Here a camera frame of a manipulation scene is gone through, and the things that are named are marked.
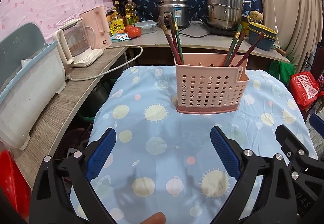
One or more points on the pink electric kettle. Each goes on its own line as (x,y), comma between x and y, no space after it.
(96,18)

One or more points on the green chopstick gold band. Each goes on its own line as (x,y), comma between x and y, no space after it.
(177,38)

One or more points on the white glass electric kettle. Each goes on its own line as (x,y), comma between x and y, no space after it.
(76,44)

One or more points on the potato on lunch box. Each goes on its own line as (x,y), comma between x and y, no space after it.
(255,16)

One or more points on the red plastic bag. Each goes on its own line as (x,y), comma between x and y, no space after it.
(305,89)

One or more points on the red chopstick black band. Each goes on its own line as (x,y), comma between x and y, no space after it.
(240,40)

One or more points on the bright red chopstick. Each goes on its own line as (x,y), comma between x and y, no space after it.
(170,17)

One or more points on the red plastic stool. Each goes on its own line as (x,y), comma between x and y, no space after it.
(14,186)

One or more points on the yellow cooking oil bottle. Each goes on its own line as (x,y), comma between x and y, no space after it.
(131,13)

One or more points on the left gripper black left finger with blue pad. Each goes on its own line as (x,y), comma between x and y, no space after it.
(50,202)

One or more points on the white dish drainer bin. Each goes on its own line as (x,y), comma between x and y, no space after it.
(31,74)

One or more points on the clear food container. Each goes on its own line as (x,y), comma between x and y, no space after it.
(146,27)

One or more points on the person hand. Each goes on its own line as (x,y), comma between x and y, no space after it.
(157,218)

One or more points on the silver rice cooker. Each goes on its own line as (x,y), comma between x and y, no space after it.
(178,8)

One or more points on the brown chopstick gold band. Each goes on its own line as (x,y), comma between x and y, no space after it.
(170,41)

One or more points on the grey wooden counter shelf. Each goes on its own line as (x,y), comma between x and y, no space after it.
(52,123)

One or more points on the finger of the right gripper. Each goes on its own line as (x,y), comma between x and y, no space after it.
(316,123)

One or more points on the pink perforated utensil holder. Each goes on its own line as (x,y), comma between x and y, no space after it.
(204,86)

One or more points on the red tomato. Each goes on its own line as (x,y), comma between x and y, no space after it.
(133,32)

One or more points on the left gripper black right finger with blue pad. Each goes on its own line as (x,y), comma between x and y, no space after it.
(275,203)

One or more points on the blue planet pattern tablecloth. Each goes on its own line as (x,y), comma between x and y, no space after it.
(163,161)

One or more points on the stainless steel steamer pot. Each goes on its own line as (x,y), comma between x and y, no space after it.
(224,14)

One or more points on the dark red chopstick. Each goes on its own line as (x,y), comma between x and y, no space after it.
(251,48)

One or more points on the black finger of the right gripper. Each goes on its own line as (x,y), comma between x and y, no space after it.
(290,145)

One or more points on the beige curtain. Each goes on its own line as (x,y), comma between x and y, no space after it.
(299,24)

